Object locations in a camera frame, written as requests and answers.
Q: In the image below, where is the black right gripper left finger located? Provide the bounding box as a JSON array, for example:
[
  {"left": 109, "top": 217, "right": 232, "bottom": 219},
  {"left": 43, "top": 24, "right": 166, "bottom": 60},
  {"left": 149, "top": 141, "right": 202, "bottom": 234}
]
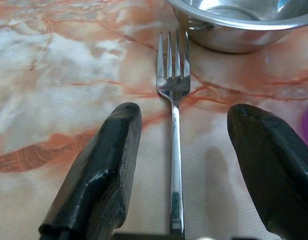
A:
[{"left": 38, "top": 102, "right": 143, "bottom": 240}]

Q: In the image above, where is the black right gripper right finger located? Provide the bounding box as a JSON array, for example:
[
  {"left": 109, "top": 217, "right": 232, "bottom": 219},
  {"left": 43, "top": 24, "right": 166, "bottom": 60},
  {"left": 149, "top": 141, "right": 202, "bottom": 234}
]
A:
[{"left": 227, "top": 103, "right": 308, "bottom": 240}]

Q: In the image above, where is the silver metal fork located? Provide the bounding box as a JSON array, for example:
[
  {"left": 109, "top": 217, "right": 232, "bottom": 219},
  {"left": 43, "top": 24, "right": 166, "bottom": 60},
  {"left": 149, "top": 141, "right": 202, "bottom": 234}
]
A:
[{"left": 156, "top": 30, "right": 191, "bottom": 239}]

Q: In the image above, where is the stainless steel bowl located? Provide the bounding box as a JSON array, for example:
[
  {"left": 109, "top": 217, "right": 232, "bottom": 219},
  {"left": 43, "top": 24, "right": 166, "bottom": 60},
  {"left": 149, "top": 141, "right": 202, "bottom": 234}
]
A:
[{"left": 166, "top": 0, "right": 308, "bottom": 54}]

